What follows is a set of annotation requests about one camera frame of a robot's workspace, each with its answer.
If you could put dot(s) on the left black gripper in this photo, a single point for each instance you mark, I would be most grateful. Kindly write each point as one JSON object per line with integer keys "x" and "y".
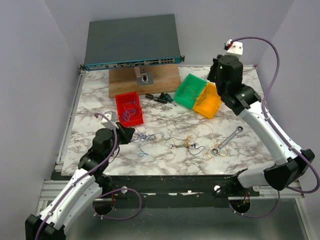
{"x": 125, "y": 133}

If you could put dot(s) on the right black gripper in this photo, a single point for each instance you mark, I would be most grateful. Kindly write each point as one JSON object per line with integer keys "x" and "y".
{"x": 213, "y": 67}

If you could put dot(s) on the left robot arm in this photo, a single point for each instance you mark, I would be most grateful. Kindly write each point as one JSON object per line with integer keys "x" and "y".
{"x": 83, "y": 188}

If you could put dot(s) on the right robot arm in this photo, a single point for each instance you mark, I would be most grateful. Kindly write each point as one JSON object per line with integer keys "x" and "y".
{"x": 290, "y": 160}

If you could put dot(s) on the red plastic bin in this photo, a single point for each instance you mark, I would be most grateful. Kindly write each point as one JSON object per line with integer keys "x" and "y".
{"x": 129, "y": 110}

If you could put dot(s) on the yellow plastic bin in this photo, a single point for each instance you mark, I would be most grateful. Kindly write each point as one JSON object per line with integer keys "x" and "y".
{"x": 208, "y": 101}

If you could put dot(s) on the black metal socket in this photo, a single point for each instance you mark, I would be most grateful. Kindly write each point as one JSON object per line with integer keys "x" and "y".
{"x": 149, "y": 96}

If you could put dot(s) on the green plastic bin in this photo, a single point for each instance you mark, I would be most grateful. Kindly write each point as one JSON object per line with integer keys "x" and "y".
{"x": 189, "y": 90}

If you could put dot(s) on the small open-end wrench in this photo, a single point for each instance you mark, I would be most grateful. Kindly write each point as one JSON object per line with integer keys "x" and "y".
{"x": 184, "y": 145}

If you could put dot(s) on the black cylindrical bit holder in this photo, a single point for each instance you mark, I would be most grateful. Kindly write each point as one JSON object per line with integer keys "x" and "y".
{"x": 160, "y": 100}

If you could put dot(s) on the wooden board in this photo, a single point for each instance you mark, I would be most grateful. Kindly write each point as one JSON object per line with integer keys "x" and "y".
{"x": 166, "y": 79}

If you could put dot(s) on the ratchet wrench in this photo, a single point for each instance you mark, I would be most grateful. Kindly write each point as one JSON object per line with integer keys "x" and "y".
{"x": 216, "y": 150}

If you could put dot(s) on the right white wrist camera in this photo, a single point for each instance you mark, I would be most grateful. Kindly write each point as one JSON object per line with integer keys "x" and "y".
{"x": 233, "y": 48}

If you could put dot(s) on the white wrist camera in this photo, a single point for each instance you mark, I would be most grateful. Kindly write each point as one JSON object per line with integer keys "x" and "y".
{"x": 233, "y": 48}
{"x": 109, "y": 119}

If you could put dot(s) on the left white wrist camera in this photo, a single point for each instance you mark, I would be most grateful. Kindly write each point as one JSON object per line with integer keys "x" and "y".
{"x": 109, "y": 119}

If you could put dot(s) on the green handled screwdriver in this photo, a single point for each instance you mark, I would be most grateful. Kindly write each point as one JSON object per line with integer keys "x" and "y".
{"x": 167, "y": 97}

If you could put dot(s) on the grey metal bracket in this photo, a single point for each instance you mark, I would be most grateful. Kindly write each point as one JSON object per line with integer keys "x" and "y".
{"x": 143, "y": 76}

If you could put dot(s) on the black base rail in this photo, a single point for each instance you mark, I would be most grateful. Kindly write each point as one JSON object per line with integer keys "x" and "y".
{"x": 169, "y": 191}

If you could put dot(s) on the grey network switch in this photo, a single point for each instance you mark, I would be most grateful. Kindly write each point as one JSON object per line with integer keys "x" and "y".
{"x": 132, "y": 42}

